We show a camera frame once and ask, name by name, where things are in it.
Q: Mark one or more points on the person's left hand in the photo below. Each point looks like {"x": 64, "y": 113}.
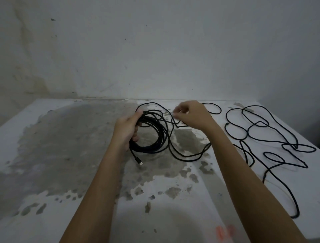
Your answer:
{"x": 123, "y": 130}

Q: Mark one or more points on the person's right hand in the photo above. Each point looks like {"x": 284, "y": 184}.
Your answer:
{"x": 196, "y": 115}

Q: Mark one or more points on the person's right fingers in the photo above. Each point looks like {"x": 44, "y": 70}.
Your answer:
{"x": 181, "y": 110}

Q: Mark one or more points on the person's left thumb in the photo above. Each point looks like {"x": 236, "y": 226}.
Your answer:
{"x": 137, "y": 115}

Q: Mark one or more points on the person's left forearm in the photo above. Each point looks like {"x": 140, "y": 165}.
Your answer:
{"x": 100, "y": 190}

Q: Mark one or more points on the person's right forearm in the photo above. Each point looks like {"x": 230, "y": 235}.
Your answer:
{"x": 245, "y": 185}

